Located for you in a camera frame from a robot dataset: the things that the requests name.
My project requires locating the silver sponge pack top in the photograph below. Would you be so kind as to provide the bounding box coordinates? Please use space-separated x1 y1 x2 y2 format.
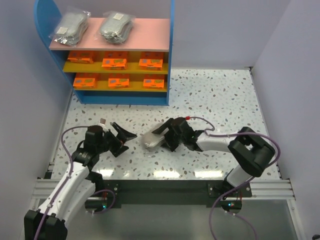
141 128 168 151

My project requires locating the silver sponge pack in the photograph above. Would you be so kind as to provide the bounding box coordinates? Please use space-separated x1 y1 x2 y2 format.
94 11 136 45
141 128 168 151
50 10 91 47

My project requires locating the orange sponge box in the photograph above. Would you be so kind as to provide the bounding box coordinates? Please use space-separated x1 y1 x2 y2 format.
101 51 129 70
73 72 99 89
142 74 165 90
67 50 95 64
108 73 130 89

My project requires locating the orange sponge box hidden lowest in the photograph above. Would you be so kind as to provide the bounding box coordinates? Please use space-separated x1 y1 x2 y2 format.
138 51 164 71

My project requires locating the orange sponge box bottom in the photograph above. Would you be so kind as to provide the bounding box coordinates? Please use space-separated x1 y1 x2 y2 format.
101 51 129 70

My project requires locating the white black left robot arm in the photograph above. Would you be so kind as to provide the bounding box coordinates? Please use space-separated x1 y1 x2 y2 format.
24 122 137 240

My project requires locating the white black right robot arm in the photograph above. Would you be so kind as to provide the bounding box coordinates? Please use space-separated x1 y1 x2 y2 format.
145 117 276 194

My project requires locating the blue pink yellow shelf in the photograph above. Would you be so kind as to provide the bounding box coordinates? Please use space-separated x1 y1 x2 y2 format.
33 0 174 106

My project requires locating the orange sponge box on shelf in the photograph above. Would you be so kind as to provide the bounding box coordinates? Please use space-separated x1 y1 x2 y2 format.
73 72 99 89

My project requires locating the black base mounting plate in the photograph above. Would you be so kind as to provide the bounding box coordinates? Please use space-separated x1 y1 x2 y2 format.
84 178 251 210

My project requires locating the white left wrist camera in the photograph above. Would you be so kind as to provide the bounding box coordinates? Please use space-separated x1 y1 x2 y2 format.
98 118 109 132

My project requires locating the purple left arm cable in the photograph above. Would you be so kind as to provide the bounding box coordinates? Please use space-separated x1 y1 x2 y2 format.
32 126 116 240

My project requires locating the aluminium frame rail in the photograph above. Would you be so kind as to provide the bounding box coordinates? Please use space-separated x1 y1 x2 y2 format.
18 159 297 240

